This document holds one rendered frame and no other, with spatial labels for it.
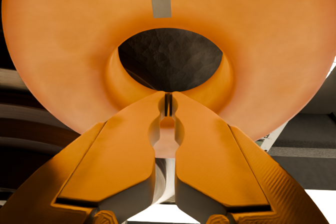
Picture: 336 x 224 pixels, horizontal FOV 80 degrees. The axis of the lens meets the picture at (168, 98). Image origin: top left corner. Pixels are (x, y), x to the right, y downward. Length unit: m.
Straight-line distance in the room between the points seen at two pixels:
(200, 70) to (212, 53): 0.04
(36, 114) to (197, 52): 0.26
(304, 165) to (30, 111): 9.13
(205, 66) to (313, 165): 9.08
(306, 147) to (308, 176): 3.08
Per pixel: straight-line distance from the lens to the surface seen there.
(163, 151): 0.16
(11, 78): 0.27
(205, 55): 0.38
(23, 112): 0.28
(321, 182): 9.18
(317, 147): 6.20
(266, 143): 0.59
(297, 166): 9.07
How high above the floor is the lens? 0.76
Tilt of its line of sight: 44 degrees up
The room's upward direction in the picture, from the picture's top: 179 degrees counter-clockwise
